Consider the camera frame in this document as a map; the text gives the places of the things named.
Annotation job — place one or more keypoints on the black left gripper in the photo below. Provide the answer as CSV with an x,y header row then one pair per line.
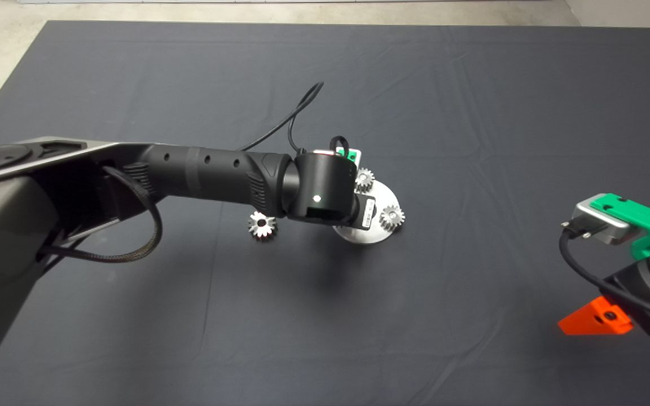
x,y
367,213

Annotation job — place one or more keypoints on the larger steel gear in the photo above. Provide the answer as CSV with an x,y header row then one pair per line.
x,y
260,226

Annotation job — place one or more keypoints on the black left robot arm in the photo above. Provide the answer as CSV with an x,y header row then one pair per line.
x,y
206,169

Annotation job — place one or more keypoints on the small steel gear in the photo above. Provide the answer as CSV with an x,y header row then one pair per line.
x,y
391,216
365,179

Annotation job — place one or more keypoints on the round metal plate with hole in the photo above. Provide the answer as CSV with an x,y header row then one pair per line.
x,y
384,194

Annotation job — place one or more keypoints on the dark grey table cloth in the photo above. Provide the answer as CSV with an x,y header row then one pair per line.
x,y
325,316

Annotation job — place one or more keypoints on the green left camera mount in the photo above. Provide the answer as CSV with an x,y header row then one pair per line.
x,y
350,153

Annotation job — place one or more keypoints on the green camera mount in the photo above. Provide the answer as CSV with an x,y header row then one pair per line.
x,y
649,220
350,153

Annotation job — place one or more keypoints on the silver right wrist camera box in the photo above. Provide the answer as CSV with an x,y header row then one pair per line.
x,y
598,221

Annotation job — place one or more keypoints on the green right camera mount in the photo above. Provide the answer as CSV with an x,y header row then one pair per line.
x,y
649,220

